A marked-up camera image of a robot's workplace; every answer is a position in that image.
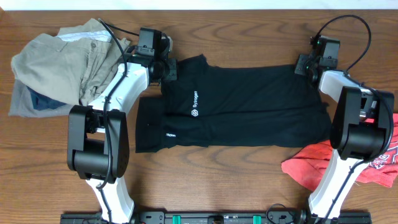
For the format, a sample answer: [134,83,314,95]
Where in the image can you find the black polo shirt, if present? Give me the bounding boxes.
[135,55,331,153]

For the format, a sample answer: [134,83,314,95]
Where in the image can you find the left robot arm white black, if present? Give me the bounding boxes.
[60,27,177,223]

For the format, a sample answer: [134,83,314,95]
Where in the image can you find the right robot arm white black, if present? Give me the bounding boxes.
[291,32,394,223]

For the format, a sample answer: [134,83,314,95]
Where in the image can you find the folded khaki pants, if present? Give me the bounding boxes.
[11,19,130,106]

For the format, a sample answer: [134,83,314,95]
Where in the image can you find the red printed t-shirt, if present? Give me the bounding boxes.
[281,113,397,191]

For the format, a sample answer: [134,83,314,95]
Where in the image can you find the folded navy garment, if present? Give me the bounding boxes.
[27,87,65,111]

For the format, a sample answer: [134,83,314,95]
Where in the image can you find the folded grey garment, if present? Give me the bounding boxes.
[9,80,73,118]

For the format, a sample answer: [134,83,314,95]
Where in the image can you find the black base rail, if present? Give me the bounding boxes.
[60,204,373,224]

